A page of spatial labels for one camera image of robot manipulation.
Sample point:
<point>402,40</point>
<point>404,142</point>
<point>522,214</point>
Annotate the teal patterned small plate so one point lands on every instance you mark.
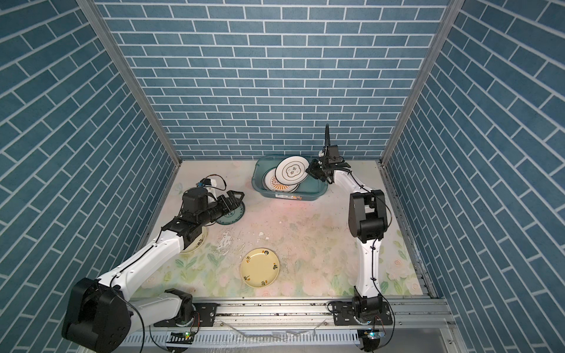
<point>233,216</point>

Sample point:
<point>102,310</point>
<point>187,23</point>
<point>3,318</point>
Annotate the metal base rail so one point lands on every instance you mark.
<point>420,324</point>

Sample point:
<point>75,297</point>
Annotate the cream plate dark spot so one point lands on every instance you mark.
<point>197,242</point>

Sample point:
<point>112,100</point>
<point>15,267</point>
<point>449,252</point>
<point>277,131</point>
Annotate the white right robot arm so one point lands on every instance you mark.
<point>367,222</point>

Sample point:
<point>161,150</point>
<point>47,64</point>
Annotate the yellow plate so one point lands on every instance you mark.
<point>260,268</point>

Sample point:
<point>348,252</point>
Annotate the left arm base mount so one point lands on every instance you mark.
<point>190,314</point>

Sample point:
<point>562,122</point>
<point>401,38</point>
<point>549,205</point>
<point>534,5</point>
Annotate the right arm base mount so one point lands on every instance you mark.
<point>363,311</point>

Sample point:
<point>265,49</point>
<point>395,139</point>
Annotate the orange sunburst plate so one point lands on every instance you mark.
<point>271,183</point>

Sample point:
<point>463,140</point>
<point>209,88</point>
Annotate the teal plastic bin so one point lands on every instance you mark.
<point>308,190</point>

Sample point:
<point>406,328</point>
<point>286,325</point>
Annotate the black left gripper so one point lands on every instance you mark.
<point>230,200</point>

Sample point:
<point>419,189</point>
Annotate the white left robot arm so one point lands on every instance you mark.
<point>101,312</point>

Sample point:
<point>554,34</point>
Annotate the white plate black quatrefoil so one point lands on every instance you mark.
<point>292,170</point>

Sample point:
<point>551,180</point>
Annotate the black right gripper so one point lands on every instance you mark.
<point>312,169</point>

